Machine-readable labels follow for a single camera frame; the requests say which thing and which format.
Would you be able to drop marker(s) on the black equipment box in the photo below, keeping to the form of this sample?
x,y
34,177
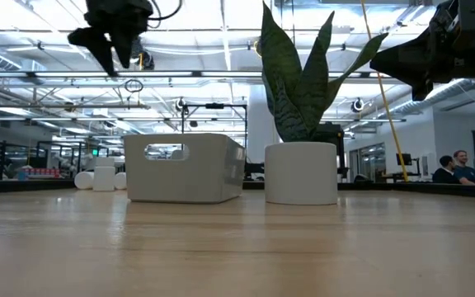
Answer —
x,y
330,134

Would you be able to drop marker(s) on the black background workstation frame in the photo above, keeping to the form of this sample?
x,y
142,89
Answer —
x,y
214,106

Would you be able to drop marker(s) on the green snake plant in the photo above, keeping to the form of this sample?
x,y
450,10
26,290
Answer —
x,y
291,95

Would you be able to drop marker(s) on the person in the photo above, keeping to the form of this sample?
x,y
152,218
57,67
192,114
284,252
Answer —
x,y
445,173
466,171

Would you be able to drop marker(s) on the white round plant pot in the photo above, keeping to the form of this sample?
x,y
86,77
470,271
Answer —
x,y
301,173

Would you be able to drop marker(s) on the black computer monitor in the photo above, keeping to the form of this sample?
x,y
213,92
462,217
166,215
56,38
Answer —
x,y
404,159

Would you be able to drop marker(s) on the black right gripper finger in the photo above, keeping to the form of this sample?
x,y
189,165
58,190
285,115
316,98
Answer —
x,y
406,62
422,91

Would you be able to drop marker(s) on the black ceiling mounted camera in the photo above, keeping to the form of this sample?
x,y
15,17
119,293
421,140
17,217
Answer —
x,y
147,57

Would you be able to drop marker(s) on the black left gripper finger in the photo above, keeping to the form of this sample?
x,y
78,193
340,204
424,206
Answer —
x,y
95,43
125,45

